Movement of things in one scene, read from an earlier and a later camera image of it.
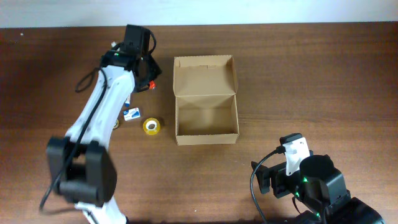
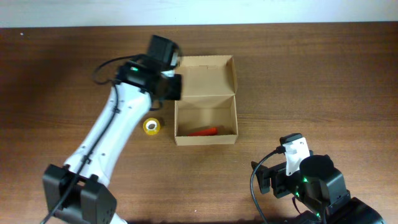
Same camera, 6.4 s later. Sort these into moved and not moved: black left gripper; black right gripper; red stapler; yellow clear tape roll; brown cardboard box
Moved: red stapler; black left gripper
Not moved: yellow clear tape roll; brown cardboard box; black right gripper
